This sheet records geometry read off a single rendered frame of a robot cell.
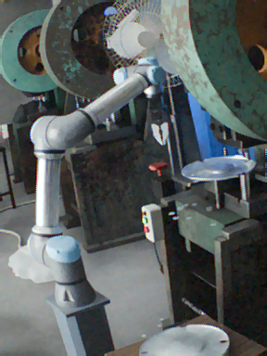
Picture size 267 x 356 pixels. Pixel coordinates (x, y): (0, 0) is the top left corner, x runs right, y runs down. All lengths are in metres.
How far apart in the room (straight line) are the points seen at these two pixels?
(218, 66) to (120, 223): 2.30
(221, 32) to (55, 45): 1.79
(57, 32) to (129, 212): 1.31
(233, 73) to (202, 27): 0.17
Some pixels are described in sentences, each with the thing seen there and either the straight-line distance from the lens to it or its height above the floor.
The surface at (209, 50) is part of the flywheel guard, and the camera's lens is 1.52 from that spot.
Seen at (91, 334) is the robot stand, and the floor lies 0.33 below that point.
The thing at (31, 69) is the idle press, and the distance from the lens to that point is 5.01.
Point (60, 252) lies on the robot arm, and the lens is 1.89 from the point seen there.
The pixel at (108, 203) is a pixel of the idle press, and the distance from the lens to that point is 3.64.
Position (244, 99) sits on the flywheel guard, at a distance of 1.59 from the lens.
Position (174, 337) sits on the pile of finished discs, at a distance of 1.80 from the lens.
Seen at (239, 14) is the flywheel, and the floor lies 1.37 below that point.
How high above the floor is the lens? 1.35
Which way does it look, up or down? 16 degrees down
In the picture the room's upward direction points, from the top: 9 degrees counter-clockwise
